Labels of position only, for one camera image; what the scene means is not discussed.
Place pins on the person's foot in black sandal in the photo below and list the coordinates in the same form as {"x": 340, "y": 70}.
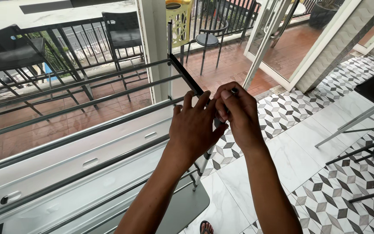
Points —
{"x": 206, "y": 228}

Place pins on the person's right hand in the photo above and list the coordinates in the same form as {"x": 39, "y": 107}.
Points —
{"x": 243, "y": 120}

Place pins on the black metal balcony railing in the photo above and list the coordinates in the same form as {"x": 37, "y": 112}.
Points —
{"x": 76, "y": 24}

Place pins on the wide black outdoor chair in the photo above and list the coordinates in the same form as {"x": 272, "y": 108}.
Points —
{"x": 15, "y": 55}

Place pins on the black high-back outdoor chair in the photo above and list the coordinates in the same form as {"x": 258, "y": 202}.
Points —
{"x": 123, "y": 35}

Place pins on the grey rounded board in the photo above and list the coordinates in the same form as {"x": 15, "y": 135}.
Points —
{"x": 187, "y": 208}

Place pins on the white-framed glass sliding door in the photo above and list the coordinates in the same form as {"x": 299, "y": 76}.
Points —
{"x": 281, "y": 55}

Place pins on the yellow patterned bin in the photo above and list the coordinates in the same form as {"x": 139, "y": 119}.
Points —
{"x": 178, "y": 26}

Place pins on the black round-seat chair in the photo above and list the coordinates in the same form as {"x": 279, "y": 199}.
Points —
{"x": 207, "y": 39}

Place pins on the person's left hand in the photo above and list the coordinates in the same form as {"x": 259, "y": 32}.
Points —
{"x": 192, "y": 133}

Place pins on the dark plant pot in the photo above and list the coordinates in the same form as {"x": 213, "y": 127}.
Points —
{"x": 322, "y": 14}

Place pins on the white slotted metal rail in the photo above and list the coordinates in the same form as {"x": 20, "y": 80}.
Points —
{"x": 60, "y": 165}

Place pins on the metal tube rack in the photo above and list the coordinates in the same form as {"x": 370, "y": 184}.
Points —
{"x": 187, "y": 75}

